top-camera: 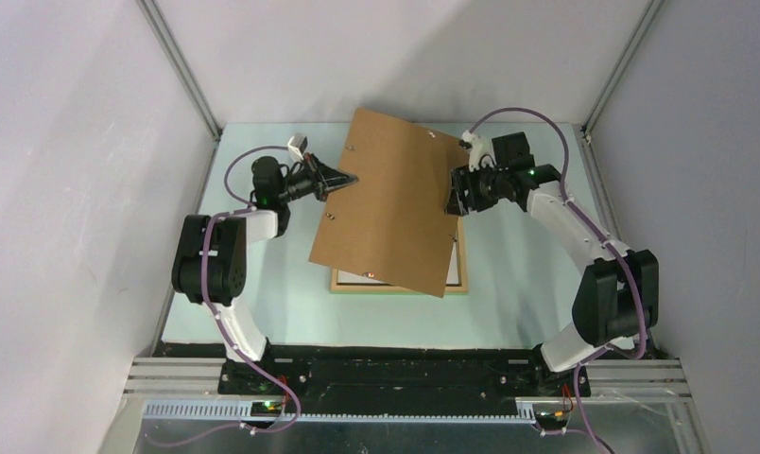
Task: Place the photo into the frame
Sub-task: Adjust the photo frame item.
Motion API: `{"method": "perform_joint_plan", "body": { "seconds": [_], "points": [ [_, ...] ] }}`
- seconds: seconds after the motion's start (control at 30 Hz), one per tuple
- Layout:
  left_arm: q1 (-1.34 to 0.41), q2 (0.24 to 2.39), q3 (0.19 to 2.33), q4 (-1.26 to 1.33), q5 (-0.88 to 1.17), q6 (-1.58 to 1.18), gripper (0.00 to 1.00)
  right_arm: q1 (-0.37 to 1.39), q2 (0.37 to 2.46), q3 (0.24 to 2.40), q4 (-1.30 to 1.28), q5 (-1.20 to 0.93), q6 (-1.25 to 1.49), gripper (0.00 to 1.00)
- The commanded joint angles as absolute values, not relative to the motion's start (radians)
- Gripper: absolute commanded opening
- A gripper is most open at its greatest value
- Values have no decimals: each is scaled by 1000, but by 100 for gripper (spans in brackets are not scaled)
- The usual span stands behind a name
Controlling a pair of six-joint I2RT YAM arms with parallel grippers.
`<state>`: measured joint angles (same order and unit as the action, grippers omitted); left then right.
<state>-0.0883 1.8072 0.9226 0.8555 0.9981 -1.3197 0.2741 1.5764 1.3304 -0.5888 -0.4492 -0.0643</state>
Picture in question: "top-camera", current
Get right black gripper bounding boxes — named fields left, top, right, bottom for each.
left=443, top=161, right=508, bottom=218

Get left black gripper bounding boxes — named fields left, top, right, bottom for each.
left=276, top=153, right=358, bottom=204

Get brown backing board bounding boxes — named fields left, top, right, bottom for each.
left=309, top=108, right=468, bottom=298

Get seaside landscape photo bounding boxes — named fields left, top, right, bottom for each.
left=331, top=241, right=465, bottom=291

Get wooden picture frame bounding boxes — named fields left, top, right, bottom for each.
left=329, top=219, right=469, bottom=294

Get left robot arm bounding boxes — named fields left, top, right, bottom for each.
left=171, top=152, right=359, bottom=394

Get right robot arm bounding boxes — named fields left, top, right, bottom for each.
left=445, top=131, right=659, bottom=395

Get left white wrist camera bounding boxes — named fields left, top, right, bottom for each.
left=286, top=132, right=308, bottom=162

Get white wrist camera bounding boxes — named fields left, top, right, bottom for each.
left=286, top=132, right=308, bottom=162
left=459, top=130, right=495, bottom=172

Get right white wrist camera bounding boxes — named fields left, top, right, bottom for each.
left=459, top=130, right=495, bottom=172

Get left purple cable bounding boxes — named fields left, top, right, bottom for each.
left=143, top=146, right=302, bottom=449

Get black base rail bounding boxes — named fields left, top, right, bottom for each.
left=217, top=345, right=591, bottom=417

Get aluminium frame rails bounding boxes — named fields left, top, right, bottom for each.
left=101, top=358, right=710, bottom=453

